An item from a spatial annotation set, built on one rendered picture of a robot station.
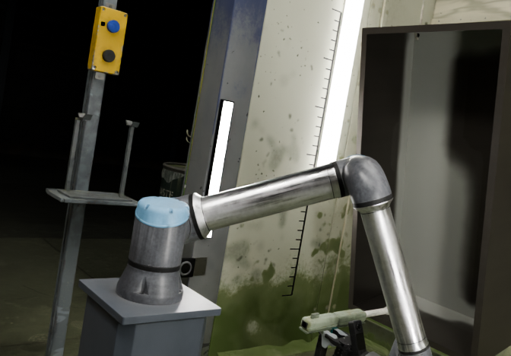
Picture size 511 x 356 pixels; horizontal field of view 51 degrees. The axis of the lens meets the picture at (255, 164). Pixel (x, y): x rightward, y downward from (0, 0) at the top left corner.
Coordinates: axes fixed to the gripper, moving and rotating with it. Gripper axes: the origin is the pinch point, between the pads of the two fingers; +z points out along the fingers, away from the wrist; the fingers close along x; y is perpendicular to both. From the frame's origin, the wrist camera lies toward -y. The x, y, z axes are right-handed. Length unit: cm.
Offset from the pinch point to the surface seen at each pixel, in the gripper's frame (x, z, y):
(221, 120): -4, 79, -58
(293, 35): 34, 86, -102
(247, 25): 6, 87, -101
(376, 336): 116, 50, 54
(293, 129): 42, 80, -58
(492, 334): 48, -37, -9
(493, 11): 142, 49, -140
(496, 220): 36, -32, -51
